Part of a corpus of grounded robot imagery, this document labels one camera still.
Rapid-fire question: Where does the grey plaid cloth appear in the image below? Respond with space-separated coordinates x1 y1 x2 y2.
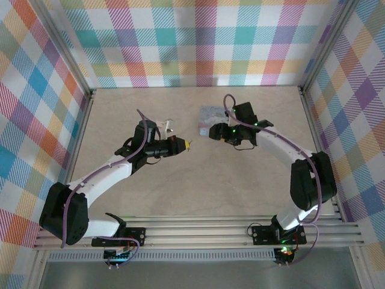
197 104 231 138

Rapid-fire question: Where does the grey metal panel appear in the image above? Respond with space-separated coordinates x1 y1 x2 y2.
37 261 360 289

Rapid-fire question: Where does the thin black right gripper wire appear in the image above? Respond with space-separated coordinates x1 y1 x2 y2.
233 138 258 152

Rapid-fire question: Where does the thin black gripper wire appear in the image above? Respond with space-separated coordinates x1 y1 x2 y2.
141 155 162 166
233 138 258 152

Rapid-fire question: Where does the thin black left gripper wire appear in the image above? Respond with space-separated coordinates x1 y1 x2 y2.
141 155 162 166

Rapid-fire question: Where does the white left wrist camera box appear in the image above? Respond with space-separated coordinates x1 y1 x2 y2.
155 118 176 135

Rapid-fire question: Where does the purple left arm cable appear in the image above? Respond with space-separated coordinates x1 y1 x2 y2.
61 108 151 249

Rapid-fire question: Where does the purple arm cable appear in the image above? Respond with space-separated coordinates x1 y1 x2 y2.
61 108 151 249
223 93 324 266

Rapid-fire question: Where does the aluminium table side rail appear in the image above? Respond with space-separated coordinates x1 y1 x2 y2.
299 86 345 222
63 89 97 189

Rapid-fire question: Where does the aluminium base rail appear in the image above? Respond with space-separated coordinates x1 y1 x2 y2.
32 216 364 250

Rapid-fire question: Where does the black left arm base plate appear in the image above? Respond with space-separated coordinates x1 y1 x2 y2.
91 226 147 248

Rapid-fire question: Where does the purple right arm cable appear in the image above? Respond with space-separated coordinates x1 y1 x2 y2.
223 93 324 266

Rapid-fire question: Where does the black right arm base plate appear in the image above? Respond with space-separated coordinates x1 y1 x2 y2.
251 223 307 246

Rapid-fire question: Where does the grey slotted cable duct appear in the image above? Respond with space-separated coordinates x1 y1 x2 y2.
47 250 277 263

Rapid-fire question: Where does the aluminium frame post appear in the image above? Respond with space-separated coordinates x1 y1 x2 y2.
31 0 97 103
299 0 363 91

